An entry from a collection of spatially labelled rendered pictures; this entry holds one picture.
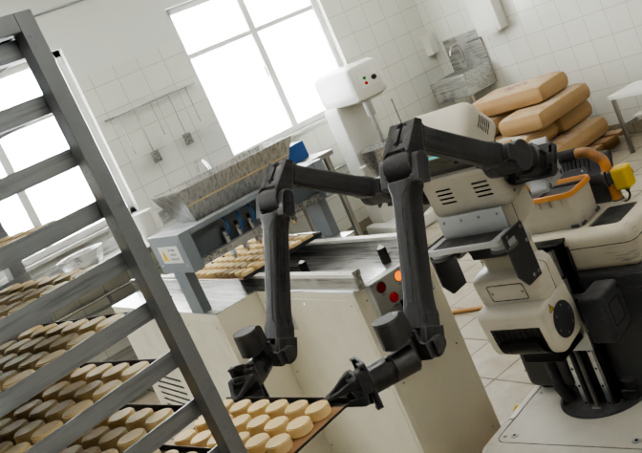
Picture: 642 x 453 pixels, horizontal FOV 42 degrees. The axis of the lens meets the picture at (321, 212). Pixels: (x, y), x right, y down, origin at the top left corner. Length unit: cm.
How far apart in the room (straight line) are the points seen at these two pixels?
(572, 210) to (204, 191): 144
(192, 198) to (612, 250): 159
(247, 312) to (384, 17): 497
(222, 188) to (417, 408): 115
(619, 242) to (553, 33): 486
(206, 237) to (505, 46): 472
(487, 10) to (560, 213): 497
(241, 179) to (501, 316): 138
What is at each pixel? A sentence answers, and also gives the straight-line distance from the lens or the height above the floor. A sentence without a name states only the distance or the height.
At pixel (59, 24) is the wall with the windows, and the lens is 653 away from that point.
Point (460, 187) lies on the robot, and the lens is 233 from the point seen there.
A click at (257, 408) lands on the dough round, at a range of 180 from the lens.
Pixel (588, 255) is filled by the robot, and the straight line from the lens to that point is 256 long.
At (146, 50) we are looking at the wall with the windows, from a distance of 669.
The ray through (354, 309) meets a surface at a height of 78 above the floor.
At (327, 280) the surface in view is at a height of 88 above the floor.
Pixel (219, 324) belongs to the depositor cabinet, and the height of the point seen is 80.
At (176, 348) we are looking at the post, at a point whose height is 125.
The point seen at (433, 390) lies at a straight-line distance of 297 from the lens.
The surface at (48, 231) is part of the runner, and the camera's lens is 133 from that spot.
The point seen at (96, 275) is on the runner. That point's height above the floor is 141.
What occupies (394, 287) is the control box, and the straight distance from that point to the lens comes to 281.
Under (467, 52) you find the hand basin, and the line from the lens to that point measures 788.
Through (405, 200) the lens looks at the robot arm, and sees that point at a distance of 178.
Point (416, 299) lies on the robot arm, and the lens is 176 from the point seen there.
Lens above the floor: 159
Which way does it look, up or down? 10 degrees down
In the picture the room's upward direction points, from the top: 24 degrees counter-clockwise
